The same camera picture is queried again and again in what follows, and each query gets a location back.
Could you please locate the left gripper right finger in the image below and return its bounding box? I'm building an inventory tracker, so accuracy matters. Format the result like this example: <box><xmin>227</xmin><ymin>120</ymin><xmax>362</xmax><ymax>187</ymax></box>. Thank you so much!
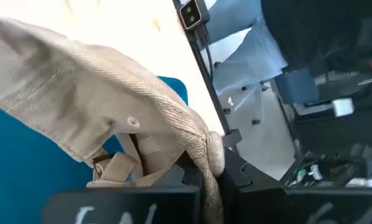
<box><xmin>218</xmin><ymin>147</ymin><xmax>372</xmax><ymax>224</ymax></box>

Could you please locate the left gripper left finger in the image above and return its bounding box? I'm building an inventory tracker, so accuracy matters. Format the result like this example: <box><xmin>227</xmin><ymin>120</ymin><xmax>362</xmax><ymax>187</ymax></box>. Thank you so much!
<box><xmin>41</xmin><ymin>152</ymin><xmax>203</xmax><ymax>224</ymax></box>

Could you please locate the beige khaki cap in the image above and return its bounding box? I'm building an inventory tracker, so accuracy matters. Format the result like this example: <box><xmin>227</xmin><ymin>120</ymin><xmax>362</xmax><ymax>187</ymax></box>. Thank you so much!
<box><xmin>0</xmin><ymin>16</ymin><xmax>226</xmax><ymax>224</ymax></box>

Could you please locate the teal plastic bin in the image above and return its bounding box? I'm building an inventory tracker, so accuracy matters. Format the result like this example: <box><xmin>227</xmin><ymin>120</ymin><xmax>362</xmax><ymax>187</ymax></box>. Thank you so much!
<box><xmin>0</xmin><ymin>76</ymin><xmax>189</xmax><ymax>224</ymax></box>

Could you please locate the black camera cable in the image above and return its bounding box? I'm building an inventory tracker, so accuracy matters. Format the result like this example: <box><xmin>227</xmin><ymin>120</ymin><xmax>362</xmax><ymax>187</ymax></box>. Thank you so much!
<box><xmin>200</xmin><ymin>27</ymin><xmax>215</xmax><ymax>82</ymax></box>

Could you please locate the table level camera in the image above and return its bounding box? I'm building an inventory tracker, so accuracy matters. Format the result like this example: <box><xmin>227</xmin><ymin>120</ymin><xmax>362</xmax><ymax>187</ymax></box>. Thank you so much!
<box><xmin>177</xmin><ymin>0</ymin><xmax>210</xmax><ymax>31</ymax></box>

